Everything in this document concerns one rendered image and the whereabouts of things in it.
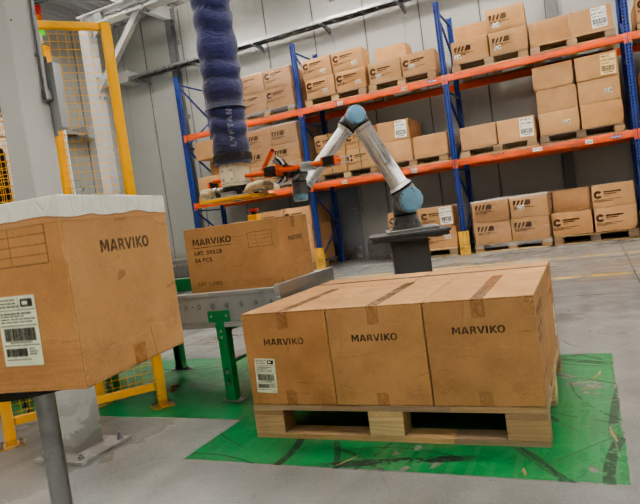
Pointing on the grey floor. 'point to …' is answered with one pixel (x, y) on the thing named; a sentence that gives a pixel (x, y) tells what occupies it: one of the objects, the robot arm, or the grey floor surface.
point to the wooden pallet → (282, 418)
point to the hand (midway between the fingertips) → (277, 170)
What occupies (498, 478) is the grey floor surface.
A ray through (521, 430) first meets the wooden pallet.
